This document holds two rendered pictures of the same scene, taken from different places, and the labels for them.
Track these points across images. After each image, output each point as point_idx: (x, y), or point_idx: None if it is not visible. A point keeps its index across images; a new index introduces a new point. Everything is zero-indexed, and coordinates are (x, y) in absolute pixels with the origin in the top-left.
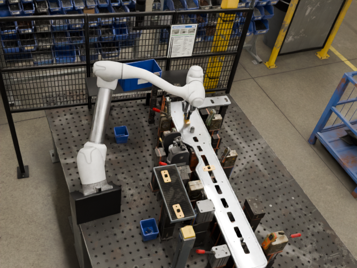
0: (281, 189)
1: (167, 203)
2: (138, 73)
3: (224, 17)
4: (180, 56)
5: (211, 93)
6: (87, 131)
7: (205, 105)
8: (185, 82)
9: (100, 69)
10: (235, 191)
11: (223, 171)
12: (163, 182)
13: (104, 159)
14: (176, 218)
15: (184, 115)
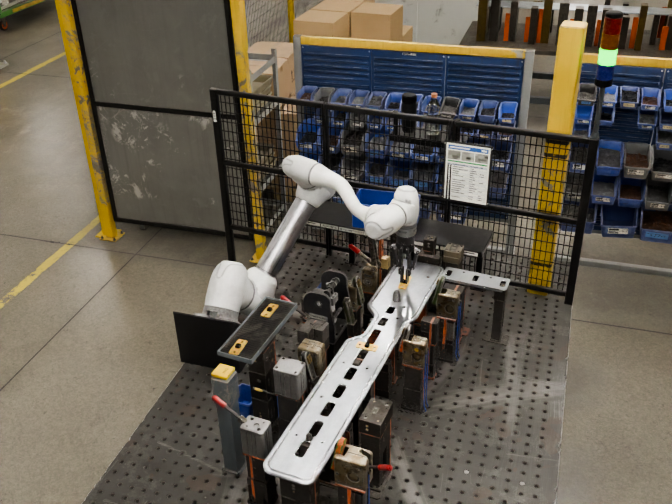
0: (514, 461)
1: (235, 335)
2: (330, 180)
3: (541, 146)
4: (467, 201)
5: (536, 294)
6: (298, 277)
7: (457, 279)
8: (456, 242)
9: (286, 164)
10: (425, 426)
11: (384, 359)
12: (259, 314)
13: (261, 295)
14: (226, 352)
15: (398, 272)
